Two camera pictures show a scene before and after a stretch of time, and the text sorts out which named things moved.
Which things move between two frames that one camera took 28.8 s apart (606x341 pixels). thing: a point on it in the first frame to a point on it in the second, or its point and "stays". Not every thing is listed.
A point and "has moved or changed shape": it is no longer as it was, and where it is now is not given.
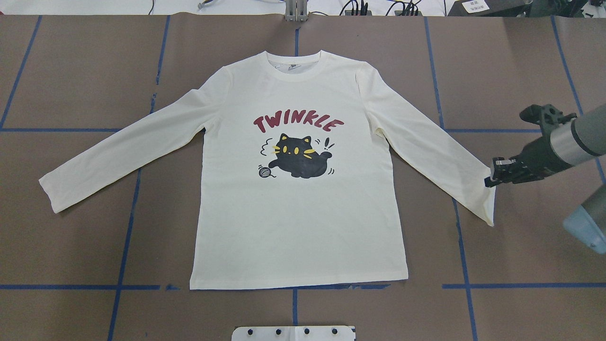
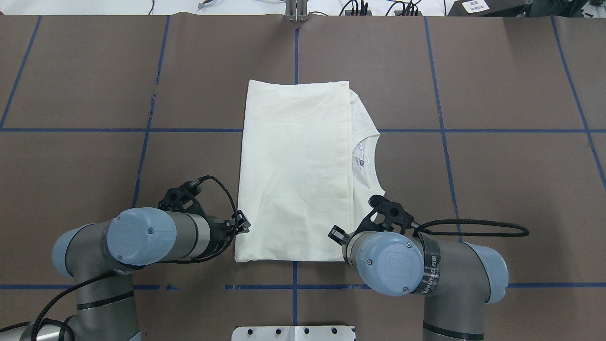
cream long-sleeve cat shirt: x=291 y=190 has moved or changed shape
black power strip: x=349 y=13 stays
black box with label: x=489 y=8 stays
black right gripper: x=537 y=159 to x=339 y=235
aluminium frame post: x=296 y=11 stays
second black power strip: x=397 y=13 stays
